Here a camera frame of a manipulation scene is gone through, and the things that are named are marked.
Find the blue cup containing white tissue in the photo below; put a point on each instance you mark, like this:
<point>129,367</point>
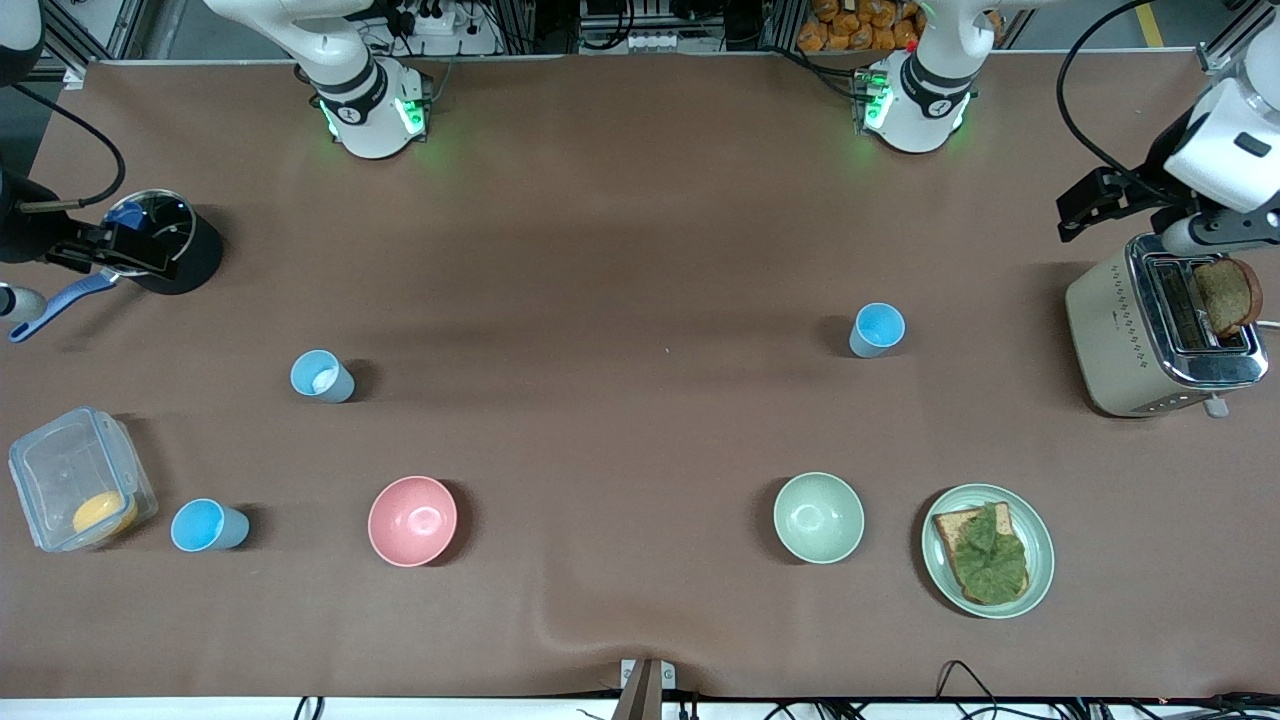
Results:
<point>335,385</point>

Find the blue plastic cup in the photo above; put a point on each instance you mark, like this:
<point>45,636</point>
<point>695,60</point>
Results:
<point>878,330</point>
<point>205,525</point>

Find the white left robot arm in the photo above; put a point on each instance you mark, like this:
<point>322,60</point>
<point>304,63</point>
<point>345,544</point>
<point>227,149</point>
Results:
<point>925,100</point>

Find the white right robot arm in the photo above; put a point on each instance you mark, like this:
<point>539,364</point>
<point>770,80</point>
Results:
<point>365,100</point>

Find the glass pot lid blue knob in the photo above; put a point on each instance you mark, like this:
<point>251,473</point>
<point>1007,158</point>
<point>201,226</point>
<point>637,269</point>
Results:
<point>170,220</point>

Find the beige and chrome toaster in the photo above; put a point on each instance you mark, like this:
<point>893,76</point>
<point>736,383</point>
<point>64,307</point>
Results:
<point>1120,340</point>

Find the brown bread slice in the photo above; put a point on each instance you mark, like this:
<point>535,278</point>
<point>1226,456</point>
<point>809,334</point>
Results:
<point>1228,295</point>

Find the clear plastic food container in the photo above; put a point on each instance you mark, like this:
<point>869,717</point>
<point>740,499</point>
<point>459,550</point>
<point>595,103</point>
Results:
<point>60,470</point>

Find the white tissue wad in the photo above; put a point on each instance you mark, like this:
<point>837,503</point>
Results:
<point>324,379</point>

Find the yellow round food piece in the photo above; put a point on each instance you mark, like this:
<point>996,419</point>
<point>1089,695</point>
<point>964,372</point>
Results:
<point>104,513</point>

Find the bag of orange snacks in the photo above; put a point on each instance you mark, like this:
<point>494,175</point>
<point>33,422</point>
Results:
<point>850,30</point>

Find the pale green plate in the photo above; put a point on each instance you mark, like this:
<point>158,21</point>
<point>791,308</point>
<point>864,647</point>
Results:
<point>1035,540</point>

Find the toast slice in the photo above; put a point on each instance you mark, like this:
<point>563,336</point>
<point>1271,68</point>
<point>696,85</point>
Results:
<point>950,525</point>

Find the green lettuce leaf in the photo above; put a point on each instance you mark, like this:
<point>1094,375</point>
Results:
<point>990,560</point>

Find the power strip with plugs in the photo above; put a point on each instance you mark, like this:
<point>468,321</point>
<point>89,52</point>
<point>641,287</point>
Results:
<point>425,18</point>

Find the pink bowl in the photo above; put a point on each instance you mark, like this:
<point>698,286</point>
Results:
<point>412,520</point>

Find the pale green bowl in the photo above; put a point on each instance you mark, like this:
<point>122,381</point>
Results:
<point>818,517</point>

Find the white power strip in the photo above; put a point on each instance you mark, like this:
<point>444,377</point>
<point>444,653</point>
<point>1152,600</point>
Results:
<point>652,42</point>

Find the metal table clamp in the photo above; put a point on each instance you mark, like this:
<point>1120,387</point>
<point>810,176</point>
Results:
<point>646,685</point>

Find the aluminium frame profile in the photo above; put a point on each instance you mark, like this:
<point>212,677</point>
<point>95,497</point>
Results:
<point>80,40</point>
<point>1235,35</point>

